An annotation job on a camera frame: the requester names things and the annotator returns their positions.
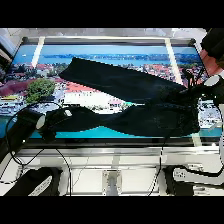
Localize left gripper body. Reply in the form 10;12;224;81
45;108;73;132

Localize blue jeans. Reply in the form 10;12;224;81
53;57;201;138

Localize black cable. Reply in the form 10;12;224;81
0;102;73;197
146;128;171;197

